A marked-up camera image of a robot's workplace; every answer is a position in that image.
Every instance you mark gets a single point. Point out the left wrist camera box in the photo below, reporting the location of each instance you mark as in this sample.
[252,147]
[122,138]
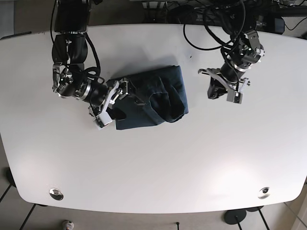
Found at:
[234,97]

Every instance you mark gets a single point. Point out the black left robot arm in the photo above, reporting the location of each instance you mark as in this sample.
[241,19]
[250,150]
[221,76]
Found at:
[240,53]

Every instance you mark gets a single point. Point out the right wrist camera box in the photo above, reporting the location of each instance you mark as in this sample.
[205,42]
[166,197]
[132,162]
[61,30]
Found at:
[102,120]

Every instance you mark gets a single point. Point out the right table grommet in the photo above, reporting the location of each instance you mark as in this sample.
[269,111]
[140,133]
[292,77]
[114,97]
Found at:
[264,193]

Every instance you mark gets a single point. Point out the grey sneaker shoe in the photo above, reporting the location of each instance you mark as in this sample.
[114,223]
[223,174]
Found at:
[67,225]

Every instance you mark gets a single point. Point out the table grommet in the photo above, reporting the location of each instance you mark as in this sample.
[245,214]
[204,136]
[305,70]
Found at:
[264,193]
[56,194]

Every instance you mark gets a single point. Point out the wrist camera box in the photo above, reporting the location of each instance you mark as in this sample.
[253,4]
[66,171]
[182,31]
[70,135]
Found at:
[102,120]
[234,97]

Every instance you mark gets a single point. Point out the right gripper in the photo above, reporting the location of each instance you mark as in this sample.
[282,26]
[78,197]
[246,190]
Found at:
[102,98]

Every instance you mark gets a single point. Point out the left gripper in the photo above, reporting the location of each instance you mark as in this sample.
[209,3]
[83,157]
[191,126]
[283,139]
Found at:
[224,80]

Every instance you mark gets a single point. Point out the left table grommet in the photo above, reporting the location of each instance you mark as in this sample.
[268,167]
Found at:
[56,194]

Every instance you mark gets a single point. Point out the dark blue T-shirt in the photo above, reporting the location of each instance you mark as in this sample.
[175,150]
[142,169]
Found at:
[155,97]

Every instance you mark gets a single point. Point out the black round stand base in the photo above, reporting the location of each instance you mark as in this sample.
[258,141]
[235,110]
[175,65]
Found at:
[233,217]

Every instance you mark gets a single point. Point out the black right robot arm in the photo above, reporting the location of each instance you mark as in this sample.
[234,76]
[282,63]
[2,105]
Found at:
[76,66]

